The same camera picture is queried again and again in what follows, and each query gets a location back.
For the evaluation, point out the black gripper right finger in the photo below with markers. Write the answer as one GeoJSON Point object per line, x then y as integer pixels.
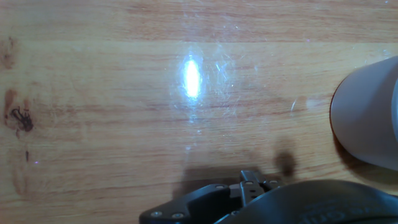
{"type": "Point", "coordinates": [267, 184]}

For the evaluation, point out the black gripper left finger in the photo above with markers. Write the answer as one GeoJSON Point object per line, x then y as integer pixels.
{"type": "Point", "coordinates": [205, 202]}

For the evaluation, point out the white round trash can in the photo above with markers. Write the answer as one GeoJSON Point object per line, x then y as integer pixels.
{"type": "Point", "coordinates": [367, 115]}

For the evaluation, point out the glossy wooden board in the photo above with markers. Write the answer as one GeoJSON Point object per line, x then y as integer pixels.
{"type": "Point", "coordinates": [93, 124]}

